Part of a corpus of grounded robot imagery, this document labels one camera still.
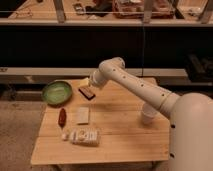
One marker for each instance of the long wooden shelf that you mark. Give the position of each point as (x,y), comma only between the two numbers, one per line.
(107,12)

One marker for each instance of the wooden table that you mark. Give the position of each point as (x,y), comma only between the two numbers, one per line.
(115,113)

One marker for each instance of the black box on right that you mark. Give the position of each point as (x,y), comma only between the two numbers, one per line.
(199,69)

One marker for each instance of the white paper cup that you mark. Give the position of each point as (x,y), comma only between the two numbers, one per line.
(148,113)

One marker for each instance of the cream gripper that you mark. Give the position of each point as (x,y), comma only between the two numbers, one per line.
(84,82)

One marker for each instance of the white sponge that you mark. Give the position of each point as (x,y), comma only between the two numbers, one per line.
(83,114)

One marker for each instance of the dark brown rectangular block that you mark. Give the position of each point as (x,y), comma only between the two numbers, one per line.
(87,93)

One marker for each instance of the green bowl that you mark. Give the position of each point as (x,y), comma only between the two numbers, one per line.
(57,93)

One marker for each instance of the white plastic bottle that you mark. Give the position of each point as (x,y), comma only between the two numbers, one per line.
(82,136)

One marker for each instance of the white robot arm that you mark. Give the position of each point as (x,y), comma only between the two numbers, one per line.
(190,115)

